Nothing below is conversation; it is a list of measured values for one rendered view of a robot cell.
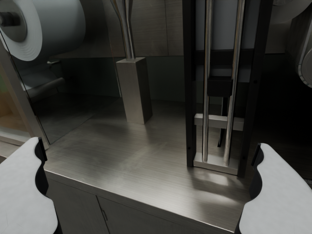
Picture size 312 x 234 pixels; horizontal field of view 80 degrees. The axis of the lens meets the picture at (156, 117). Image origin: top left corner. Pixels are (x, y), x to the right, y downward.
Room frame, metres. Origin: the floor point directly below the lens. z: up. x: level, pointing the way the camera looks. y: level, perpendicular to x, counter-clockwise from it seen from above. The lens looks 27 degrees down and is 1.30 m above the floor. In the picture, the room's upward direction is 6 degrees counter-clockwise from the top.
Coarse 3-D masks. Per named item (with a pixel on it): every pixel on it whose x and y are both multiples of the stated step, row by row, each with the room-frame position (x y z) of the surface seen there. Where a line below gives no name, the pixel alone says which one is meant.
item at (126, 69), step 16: (112, 0) 0.75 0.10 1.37; (128, 0) 0.75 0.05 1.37; (128, 16) 0.76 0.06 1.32; (128, 32) 0.76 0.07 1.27; (128, 48) 0.76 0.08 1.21; (128, 64) 0.73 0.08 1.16; (144, 64) 0.78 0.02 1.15; (128, 80) 0.74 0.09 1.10; (144, 80) 0.77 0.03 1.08; (128, 96) 0.74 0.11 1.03; (144, 96) 0.75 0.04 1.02; (128, 112) 0.75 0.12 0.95; (144, 112) 0.73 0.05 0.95
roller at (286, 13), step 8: (296, 0) 0.46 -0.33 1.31; (304, 0) 0.46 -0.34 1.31; (272, 8) 0.48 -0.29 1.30; (280, 8) 0.47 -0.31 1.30; (288, 8) 0.47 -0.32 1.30; (296, 8) 0.46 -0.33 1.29; (304, 8) 0.45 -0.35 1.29; (272, 16) 0.48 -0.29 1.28; (280, 16) 0.47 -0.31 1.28; (288, 16) 0.47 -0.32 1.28; (272, 24) 0.48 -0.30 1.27
